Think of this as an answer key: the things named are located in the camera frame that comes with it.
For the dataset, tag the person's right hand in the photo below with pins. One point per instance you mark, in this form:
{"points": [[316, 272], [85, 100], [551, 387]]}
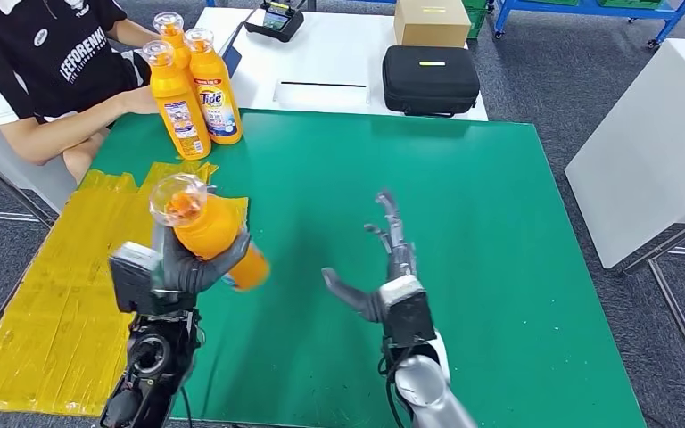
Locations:
{"points": [[140, 100]]}

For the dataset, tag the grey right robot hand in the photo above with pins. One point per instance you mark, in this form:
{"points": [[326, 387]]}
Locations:
{"points": [[387, 260]]}

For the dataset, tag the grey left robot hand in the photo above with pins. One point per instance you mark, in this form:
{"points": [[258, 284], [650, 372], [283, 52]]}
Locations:
{"points": [[186, 272]]}

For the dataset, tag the orange detergent bottle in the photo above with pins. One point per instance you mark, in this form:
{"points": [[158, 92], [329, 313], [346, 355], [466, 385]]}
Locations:
{"points": [[178, 109], [215, 85], [172, 38], [212, 230]]}

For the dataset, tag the person's left forearm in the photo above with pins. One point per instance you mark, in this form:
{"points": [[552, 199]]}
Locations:
{"points": [[132, 32]]}

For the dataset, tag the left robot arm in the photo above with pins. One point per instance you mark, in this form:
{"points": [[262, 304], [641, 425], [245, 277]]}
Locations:
{"points": [[147, 372]]}

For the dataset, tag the person's right forearm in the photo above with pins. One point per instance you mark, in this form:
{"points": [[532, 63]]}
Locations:
{"points": [[65, 130]]}

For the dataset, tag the green table mat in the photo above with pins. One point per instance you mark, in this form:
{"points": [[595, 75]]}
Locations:
{"points": [[437, 207]]}

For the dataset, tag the tablet with blue cover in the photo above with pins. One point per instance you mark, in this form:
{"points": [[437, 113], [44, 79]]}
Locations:
{"points": [[232, 57]]}

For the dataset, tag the person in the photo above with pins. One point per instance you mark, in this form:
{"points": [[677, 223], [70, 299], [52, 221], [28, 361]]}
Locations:
{"points": [[41, 53]]}

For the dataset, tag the yellow plastic sheet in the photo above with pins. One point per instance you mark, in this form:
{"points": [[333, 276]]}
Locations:
{"points": [[53, 307]]}

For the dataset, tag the black remote controller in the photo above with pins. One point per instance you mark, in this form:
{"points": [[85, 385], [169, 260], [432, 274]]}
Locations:
{"points": [[273, 22]]}

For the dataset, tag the thin black strip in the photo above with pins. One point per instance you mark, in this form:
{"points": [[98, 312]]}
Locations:
{"points": [[322, 85]]}

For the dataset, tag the black carrying case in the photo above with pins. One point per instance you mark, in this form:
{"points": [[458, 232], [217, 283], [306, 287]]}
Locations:
{"points": [[430, 81]]}

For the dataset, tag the cardboard box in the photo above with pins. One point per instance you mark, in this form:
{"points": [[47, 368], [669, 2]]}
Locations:
{"points": [[431, 25]]}

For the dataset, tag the green plastic crate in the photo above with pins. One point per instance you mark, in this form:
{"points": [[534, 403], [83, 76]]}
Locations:
{"points": [[626, 3], [475, 22]]}

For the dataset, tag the white side table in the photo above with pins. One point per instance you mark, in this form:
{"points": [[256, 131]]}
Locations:
{"points": [[644, 148]]}

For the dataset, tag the blue wheeled cart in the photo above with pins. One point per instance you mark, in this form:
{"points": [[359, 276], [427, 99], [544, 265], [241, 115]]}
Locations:
{"points": [[585, 8]]}

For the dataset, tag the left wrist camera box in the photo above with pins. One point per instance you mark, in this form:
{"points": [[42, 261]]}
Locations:
{"points": [[132, 277]]}

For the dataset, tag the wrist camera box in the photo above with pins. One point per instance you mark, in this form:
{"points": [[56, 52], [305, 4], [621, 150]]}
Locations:
{"points": [[132, 277], [404, 313]]}

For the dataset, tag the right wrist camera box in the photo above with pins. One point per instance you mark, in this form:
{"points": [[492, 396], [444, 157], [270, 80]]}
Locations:
{"points": [[404, 313]]}

